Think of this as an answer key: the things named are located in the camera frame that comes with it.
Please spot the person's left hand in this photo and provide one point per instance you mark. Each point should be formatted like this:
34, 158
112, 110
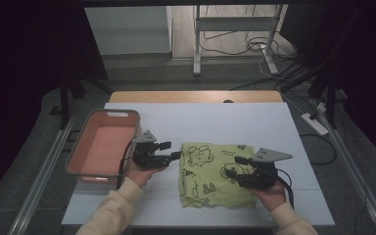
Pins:
142, 176

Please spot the pink plastic basket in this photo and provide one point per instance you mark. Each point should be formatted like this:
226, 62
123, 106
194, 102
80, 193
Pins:
101, 147

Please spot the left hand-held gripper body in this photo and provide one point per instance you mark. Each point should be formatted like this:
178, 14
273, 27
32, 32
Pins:
147, 158

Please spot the black tripod stand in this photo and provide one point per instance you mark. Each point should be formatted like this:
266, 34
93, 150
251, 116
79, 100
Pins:
331, 98
64, 98

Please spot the green printed baby romper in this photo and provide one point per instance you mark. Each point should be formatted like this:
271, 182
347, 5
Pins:
209, 176

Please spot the white power strip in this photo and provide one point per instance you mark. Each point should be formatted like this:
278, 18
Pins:
315, 124

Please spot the white cabinet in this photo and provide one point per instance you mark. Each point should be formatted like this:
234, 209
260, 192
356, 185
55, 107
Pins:
127, 29

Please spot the black curtain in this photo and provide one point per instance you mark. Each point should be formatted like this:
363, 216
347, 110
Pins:
23, 65
365, 49

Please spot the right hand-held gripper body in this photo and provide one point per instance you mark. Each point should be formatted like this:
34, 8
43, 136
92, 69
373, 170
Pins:
261, 176

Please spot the person's right hand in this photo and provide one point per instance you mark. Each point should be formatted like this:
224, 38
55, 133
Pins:
269, 197

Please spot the white metal desk frame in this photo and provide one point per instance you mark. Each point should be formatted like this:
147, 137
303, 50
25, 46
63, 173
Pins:
231, 23

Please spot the aluminium floor rail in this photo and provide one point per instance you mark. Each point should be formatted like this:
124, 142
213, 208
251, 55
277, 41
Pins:
355, 173
45, 169

